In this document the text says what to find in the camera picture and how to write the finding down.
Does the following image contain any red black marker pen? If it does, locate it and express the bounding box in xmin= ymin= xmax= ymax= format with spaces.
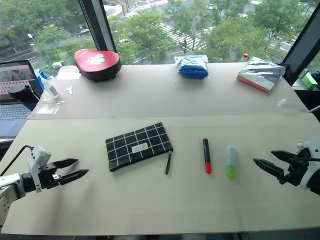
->
xmin=202 ymin=137 xmax=213 ymax=175

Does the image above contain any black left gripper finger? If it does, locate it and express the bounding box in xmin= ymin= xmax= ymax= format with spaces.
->
xmin=52 ymin=158 xmax=79 ymax=169
xmin=59 ymin=169 xmax=90 ymax=186

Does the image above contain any black white grid pencil case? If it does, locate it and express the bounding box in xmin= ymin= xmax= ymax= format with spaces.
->
xmin=105 ymin=121 xmax=174 ymax=176

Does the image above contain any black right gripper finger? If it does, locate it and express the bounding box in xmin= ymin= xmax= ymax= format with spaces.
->
xmin=270 ymin=150 xmax=297 ymax=164
xmin=253 ymin=158 xmax=286 ymax=179

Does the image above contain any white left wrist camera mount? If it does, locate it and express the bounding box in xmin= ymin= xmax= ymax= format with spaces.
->
xmin=26 ymin=145 xmax=53 ymax=194

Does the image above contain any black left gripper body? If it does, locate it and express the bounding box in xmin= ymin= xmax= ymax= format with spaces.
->
xmin=37 ymin=161 xmax=63 ymax=190

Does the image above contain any small white dropper bottle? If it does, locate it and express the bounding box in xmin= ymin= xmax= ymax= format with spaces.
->
xmin=42 ymin=79 xmax=61 ymax=100

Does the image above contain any green box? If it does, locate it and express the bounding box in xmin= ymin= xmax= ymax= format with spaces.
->
xmin=300 ymin=73 xmax=319 ymax=90

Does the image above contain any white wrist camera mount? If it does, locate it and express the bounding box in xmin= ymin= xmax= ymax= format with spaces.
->
xmin=26 ymin=145 xmax=53 ymax=194
xmin=296 ymin=137 xmax=320 ymax=191

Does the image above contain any round black device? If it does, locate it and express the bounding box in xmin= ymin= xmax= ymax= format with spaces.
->
xmin=7 ymin=83 xmax=34 ymax=101

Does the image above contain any red heart-shaped box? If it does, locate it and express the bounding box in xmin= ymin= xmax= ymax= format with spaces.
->
xmin=73 ymin=48 xmax=123 ymax=83

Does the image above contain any grey red package in plastic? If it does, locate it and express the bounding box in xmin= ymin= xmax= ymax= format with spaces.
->
xmin=236 ymin=56 xmax=286 ymax=94

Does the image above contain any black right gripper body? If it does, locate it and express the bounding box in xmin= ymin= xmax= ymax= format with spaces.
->
xmin=276 ymin=148 xmax=312 ymax=187

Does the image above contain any blue white crumpled bag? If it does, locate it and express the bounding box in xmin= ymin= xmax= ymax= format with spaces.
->
xmin=33 ymin=67 xmax=55 ymax=85

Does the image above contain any blue cloth in plastic bag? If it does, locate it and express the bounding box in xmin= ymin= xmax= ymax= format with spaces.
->
xmin=173 ymin=54 xmax=210 ymax=80

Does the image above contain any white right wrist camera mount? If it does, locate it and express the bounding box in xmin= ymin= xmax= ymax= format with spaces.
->
xmin=296 ymin=137 xmax=320 ymax=191

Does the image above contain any black window frame post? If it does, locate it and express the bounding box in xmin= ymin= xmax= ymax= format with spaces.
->
xmin=78 ymin=0 xmax=118 ymax=54
xmin=279 ymin=2 xmax=320 ymax=87

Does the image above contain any green clear glue stick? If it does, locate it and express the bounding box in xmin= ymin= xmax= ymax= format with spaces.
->
xmin=226 ymin=144 xmax=238 ymax=179

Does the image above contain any clear plastic sheet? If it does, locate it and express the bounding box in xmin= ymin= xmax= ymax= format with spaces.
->
xmin=36 ymin=98 xmax=66 ymax=115

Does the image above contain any laptop computer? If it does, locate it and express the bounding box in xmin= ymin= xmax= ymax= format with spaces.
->
xmin=0 ymin=59 xmax=45 ymax=138

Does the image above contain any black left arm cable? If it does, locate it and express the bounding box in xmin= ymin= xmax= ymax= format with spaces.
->
xmin=0 ymin=144 xmax=35 ymax=177

